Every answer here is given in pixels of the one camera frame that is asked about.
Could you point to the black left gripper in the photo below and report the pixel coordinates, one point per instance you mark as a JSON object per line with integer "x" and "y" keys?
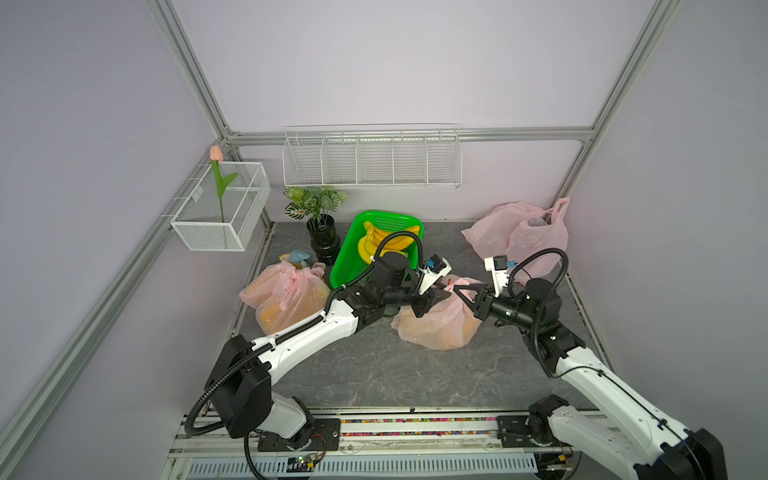
{"x": 427, "y": 300}

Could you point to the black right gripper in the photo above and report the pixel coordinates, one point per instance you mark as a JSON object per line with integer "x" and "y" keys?
{"x": 483, "y": 300}

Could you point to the pink peach printed bag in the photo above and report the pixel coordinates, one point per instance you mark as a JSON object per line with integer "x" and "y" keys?
{"x": 449, "y": 324}

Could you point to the plain pink plastic bag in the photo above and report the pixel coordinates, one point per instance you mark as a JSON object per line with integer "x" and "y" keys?
{"x": 519, "y": 230}

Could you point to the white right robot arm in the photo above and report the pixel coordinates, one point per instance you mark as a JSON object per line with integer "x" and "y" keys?
{"x": 645, "y": 443}

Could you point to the yellow banana bunch in basket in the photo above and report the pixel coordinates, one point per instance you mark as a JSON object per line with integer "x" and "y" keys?
{"x": 369, "y": 243}

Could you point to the green plastic basket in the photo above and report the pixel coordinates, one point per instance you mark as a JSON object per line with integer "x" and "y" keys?
{"x": 349, "y": 264}

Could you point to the black ceramic vase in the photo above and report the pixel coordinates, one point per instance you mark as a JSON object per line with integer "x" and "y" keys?
{"x": 324, "y": 239}

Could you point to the green variegated artificial plant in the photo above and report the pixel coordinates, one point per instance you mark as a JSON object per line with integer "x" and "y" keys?
{"x": 315, "y": 204}

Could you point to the artificial pink tulip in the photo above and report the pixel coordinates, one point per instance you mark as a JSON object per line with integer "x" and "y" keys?
{"x": 222, "y": 182}

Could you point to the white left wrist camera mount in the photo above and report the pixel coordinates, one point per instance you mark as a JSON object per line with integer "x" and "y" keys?
{"x": 435, "y": 268}

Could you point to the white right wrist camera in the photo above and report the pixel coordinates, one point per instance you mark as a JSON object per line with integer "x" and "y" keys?
{"x": 499, "y": 267}

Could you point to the white wire wall shelf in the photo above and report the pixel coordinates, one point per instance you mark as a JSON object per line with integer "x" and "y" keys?
{"x": 404, "y": 155}

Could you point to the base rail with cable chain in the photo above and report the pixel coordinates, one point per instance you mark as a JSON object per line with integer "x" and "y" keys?
{"x": 387, "y": 443}

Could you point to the white wire wall basket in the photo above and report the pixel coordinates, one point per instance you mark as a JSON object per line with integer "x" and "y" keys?
{"x": 197, "y": 220}

